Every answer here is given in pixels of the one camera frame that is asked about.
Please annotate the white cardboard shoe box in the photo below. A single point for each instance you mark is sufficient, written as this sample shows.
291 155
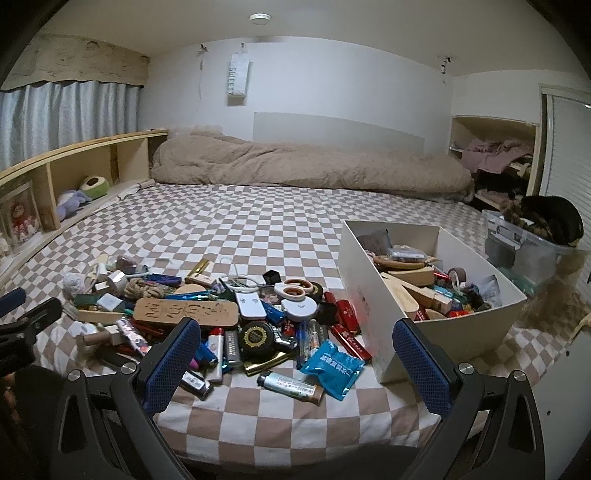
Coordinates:
381 300

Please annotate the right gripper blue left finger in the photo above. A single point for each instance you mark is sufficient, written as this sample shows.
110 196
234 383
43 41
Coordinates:
162 368

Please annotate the blue foil packet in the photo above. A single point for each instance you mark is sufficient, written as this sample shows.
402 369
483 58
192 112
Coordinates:
336 371

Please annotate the black round tin gold emblem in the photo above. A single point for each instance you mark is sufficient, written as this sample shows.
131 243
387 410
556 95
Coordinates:
256 340

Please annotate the checkered bed sheet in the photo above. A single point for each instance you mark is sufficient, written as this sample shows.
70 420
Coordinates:
247 231

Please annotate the white charger box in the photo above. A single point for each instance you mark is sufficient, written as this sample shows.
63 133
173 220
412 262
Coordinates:
110 303

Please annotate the gold metal lighter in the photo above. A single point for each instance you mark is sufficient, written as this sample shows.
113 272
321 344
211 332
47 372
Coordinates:
252 368

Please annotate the orange white scissors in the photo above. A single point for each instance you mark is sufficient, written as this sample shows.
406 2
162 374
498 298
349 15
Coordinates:
293 289

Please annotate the ceiling lamp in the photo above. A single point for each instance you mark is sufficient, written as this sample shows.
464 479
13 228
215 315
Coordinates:
260 18

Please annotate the white round jar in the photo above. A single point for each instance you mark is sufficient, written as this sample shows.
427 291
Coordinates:
77 328

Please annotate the white mallet brown handle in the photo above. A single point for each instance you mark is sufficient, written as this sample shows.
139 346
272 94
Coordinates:
109 335

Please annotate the patterned cartoon lighter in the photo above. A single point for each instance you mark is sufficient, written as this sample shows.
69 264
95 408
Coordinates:
132 336

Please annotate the green avocado plush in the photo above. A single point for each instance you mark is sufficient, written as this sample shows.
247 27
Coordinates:
95 187

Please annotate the white tape roll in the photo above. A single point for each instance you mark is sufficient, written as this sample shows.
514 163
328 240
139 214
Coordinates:
116 282

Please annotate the white power bank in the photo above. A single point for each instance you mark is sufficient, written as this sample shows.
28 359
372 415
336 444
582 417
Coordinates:
250 307

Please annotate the grey curtain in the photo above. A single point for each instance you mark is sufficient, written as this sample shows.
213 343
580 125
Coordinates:
46 116

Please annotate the carved wooden plaque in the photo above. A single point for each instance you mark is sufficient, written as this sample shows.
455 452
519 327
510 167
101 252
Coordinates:
222 314

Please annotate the clear plastic storage bin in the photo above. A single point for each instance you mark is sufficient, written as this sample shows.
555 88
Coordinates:
529 261

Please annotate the white lighter red cap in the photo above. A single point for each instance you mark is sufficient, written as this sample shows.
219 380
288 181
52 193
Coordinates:
215 345

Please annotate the green flat box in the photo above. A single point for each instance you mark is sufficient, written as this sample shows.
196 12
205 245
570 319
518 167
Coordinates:
86 301

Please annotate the hanging white paper bag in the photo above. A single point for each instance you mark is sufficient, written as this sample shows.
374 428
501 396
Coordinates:
238 74

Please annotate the purple lighter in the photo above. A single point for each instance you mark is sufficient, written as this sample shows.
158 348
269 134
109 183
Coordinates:
203 359

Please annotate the purple plush toy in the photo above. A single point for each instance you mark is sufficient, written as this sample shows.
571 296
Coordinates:
69 202

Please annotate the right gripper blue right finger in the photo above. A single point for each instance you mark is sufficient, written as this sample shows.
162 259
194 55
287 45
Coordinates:
426 365

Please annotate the light wooden block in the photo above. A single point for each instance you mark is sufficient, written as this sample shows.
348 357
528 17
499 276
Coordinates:
99 317

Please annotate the white mesh ball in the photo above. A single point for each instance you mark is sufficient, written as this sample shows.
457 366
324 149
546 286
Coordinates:
73 284

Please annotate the framed picture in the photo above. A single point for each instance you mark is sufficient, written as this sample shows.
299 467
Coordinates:
20 217

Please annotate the pile of pink clothes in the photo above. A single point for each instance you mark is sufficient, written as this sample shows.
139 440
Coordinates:
493 156

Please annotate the silver brown tube lighter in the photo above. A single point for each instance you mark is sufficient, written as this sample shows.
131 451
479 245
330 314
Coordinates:
291 387

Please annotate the beige duvet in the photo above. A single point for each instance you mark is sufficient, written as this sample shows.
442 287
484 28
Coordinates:
202 157

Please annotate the wooden bedside shelf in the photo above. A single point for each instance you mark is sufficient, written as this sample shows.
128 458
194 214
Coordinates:
124 160

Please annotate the brown tape roll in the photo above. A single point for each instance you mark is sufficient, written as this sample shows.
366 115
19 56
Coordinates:
458 275

